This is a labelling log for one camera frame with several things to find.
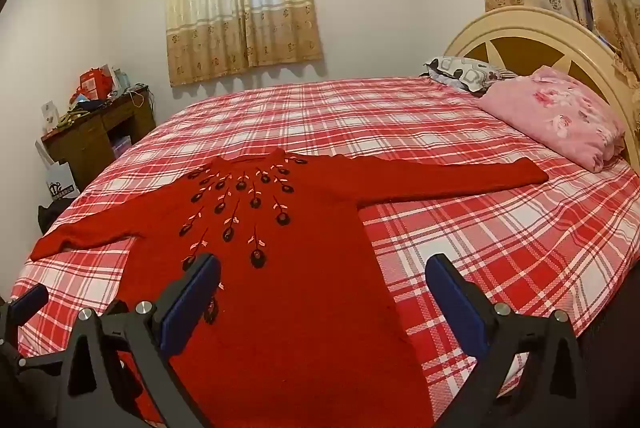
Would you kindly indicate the cream wooden headboard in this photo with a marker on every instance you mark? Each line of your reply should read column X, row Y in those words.
column 530, row 43

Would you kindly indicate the black bag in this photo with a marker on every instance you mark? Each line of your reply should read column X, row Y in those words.
column 52, row 215

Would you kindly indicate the clear plastic storage box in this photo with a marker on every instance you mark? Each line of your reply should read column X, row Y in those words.
column 121, row 147

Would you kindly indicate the pink floral pillow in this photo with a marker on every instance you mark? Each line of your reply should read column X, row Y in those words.
column 565, row 113

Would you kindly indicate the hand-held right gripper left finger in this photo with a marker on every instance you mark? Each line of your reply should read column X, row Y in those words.
column 187, row 305

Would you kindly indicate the grey white patterned pillow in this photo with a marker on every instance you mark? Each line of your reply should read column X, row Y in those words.
column 462, row 71

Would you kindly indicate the red knitted sweater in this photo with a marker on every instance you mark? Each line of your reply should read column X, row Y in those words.
column 300, row 288

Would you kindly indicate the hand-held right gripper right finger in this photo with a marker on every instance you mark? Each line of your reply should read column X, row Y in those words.
column 457, row 308

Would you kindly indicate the white card box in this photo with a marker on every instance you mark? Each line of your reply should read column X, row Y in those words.
column 50, row 117

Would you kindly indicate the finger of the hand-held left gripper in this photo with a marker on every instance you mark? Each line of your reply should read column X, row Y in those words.
column 27, row 300
column 45, row 362

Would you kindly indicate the pale blue bag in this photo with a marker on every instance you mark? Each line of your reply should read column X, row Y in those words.
column 122, row 80

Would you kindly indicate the red gift box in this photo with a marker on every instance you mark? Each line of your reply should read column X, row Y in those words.
column 94, row 83

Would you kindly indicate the white paper bag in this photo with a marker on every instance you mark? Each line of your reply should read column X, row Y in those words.
column 61, row 182

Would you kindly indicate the green yellow cloth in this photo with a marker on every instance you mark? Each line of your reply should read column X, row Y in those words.
column 69, row 118

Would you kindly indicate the red plaid bed sheet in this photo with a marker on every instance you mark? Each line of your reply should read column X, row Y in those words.
column 360, row 118

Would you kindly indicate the brown wooden desk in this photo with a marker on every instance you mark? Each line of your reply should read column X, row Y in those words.
column 95, row 133

